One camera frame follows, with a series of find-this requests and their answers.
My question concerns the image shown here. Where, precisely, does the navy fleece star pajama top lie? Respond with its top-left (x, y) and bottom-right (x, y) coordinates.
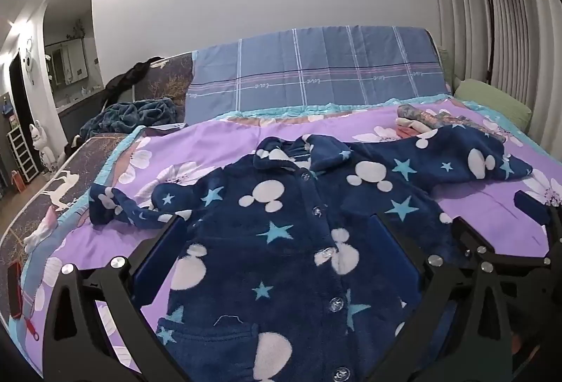
top-left (90, 126), bottom-right (531, 381)

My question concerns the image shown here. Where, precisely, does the black clothing on chair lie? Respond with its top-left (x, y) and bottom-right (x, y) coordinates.
top-left (102, 57), bottom-right (162, 106)

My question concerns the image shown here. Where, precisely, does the red brush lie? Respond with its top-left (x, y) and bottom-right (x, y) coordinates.
top-left (24, 316), bottom-right (40, 342)

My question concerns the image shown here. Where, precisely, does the red black box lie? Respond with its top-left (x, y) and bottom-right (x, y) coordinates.
top-left (7, 261), bottom-right (23, 319)

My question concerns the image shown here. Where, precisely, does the green pillow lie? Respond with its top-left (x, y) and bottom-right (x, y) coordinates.
top-left (455, 79), bottom-right (532, 132)

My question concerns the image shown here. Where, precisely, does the floral folded garment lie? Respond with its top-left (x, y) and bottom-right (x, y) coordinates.
top-left (397, 104), bottom-right (506, 142)

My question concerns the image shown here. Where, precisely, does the beige folded garment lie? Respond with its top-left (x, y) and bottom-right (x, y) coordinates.
top-left (395, 117), bottom-right (431, 134)

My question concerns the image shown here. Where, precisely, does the coral folded garment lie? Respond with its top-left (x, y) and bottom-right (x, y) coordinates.
top-left (395, 126), bottom-right (419, 138)

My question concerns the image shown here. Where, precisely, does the white bear figurine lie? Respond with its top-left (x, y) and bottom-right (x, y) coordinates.
top-left (30, 120), bottom-right (57, 171)

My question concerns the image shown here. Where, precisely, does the white ladder shelf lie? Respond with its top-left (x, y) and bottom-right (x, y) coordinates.
top-left (7, 126), bottom-right (39, 184)

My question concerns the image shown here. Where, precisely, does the teal fleece blanket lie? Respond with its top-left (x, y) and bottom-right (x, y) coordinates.
top-left (79, 98), bottom-right (177, 140)

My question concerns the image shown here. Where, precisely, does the blue plaid pillow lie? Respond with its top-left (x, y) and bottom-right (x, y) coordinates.
top-left (185, 25), bottom-right (449, 125)

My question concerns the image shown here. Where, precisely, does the purple floral bed sheet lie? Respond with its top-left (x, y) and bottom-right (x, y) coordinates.
top-left (21, 100), bottom-right (561, 375)

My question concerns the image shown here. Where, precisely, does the dark patterned quilt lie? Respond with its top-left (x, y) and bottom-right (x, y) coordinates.
top-left (0, 52), bottom-right (195, 321)

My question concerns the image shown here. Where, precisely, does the wall mirror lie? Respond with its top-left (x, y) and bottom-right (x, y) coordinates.
top-left (45, 38), bottom-right (89, 88)

